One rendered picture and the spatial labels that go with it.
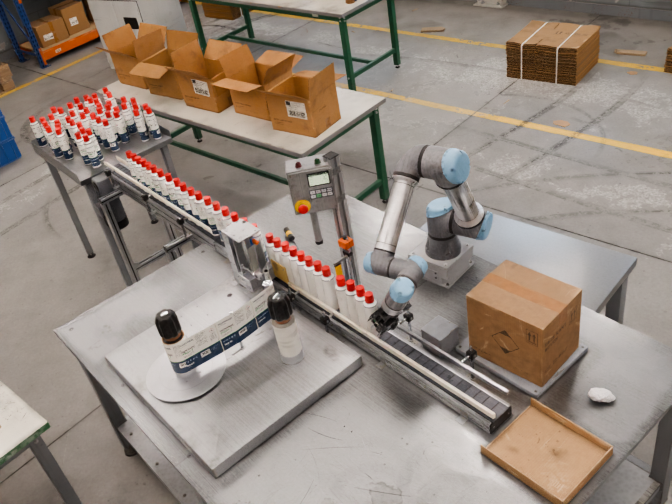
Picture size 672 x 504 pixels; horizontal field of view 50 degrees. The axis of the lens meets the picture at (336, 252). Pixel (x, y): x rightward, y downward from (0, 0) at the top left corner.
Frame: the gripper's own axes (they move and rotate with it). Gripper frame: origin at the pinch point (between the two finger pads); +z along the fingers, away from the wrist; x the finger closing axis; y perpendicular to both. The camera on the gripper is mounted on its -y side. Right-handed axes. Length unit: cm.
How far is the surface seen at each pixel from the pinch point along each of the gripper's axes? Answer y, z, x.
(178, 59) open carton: -86, 127, -253
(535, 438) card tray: -2, -25, 63
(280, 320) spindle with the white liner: 31.2, -5.8, -22.8
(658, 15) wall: -531, 167, -111
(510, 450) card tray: 7, -23, 60
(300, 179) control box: -2, -26, -57
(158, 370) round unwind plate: 68, 30, -44
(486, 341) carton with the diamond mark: -17.7, -18.0, 29.4
